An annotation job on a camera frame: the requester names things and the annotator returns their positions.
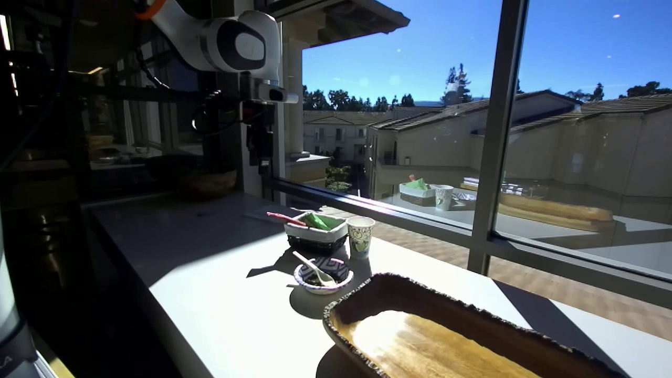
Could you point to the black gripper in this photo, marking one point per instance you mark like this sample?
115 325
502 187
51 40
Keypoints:
259 132

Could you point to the orange stick packet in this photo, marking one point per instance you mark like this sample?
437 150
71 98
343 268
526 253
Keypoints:
285 217

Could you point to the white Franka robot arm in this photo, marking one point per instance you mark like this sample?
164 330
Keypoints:
238 44

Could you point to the green packet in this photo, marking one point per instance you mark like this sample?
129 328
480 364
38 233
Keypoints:
320 220

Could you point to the small white round bowl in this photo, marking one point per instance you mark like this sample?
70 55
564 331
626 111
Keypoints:
323 280

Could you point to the brown oblong wooden bowl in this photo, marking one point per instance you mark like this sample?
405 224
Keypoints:
432 343

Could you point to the white rectangular tray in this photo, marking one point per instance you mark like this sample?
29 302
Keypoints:
315 238

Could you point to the white paper cup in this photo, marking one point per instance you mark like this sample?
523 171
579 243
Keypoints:
362 233

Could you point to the small light spoon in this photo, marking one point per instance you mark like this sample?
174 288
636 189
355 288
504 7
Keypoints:
314 268

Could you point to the window frame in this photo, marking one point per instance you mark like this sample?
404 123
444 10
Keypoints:
494 139

